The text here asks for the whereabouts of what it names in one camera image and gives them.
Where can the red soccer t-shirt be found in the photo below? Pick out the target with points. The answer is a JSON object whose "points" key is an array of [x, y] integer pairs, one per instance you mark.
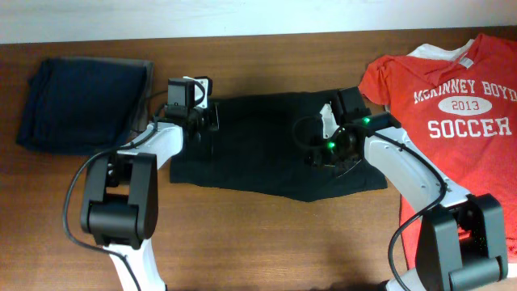
{"points": [[456, 141]]}

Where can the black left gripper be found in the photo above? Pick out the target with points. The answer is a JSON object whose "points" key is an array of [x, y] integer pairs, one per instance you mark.
{"points": [[212, 117]]}

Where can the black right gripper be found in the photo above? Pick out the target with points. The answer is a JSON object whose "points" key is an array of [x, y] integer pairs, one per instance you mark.
{"points": [[317, 155]]}

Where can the folded grey garment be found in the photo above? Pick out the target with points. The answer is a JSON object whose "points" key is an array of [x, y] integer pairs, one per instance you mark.
{"points": [[140, 120]]}

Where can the black shorts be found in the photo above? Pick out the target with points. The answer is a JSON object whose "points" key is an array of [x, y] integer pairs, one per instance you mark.
{"points": [[253, 150]]}

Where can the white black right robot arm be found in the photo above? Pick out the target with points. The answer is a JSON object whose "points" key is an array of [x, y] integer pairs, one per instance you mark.
{"points": [[461, 242]]}

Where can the white garment under red shirt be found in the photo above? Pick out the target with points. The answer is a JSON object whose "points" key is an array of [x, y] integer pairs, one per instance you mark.
{"points": [[440, 52]]}

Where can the folded navy blue garment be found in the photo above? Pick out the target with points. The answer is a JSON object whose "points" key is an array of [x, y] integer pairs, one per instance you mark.
{"points": [[80, 107]]}

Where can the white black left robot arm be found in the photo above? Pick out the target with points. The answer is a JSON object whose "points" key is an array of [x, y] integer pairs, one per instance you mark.
{"points": [[120, 200]]}

